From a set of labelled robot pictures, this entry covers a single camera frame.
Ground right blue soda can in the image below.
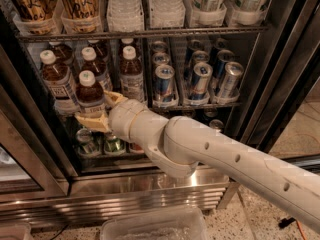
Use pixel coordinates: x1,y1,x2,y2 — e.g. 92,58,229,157
209,119,224,132

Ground clear water bottle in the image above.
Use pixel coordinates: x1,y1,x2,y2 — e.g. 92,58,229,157
149,0,185,29
107,0,144,33

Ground orange cable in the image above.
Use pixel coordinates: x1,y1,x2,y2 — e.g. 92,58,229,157
295,220,308,240

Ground right gold tall can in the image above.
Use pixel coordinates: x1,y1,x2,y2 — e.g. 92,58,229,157
62,0,99,33

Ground left red soda can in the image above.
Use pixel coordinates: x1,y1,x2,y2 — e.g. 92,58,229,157
129,143,144,154

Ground left green label bottle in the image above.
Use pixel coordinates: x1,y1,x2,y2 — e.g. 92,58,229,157
184,0,227,27

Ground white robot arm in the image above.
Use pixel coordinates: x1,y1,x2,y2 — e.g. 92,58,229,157
75,91,320,233

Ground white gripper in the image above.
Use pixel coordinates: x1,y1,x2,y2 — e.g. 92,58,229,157
75,91,167,151

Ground right green label bottle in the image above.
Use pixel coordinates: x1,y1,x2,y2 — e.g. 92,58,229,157
225,0,267,27

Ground left green soda can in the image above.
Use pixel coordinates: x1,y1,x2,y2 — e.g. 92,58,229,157
75,128,100,157

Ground energy drink can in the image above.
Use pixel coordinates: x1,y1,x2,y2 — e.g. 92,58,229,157
211,62,244,104
154,64,177,107
184,62,212,106

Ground left clear water bottle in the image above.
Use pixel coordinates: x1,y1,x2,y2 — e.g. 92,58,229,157
107,0,144,33

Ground front left energy drink can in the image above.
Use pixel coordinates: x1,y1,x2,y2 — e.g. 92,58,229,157
154,64,177,107

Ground front middle energy drink can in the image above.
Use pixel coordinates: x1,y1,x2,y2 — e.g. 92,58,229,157
184,62,212,106

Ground right clear water bottle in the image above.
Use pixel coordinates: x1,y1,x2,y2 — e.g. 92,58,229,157
149,0,185,29

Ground clear plastic bin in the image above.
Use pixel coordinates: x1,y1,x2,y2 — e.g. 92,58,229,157
100,206,209,240

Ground front right energy drink can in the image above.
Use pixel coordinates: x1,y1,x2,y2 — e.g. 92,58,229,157
211,62,244,104

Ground tea bottle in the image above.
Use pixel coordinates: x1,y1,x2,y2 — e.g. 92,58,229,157
76,70,105,118
40,50,80,115
120,46,145,102

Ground green label bottle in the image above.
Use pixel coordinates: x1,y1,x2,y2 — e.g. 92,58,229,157
225,0,267,27
184,0,227,27

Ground stainless steel fridge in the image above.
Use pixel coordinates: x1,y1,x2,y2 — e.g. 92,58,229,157
0,0,320,228

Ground fridge glass door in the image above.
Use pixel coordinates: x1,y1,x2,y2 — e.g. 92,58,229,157
229,0,320,168

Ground right green soda can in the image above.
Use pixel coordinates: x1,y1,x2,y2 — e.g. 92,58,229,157
104,133,126,155

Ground gold tall can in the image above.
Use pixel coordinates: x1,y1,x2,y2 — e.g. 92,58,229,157
62,0,99,33
12,0,58,35

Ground green soda can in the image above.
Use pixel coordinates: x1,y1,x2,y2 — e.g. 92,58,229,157
104,133,126,155
75,128,100,157

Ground left gold tall can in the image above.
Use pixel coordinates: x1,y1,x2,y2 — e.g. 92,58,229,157
12,0,58,35

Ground black stand leg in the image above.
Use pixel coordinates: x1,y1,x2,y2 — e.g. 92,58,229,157
278,217,295,229

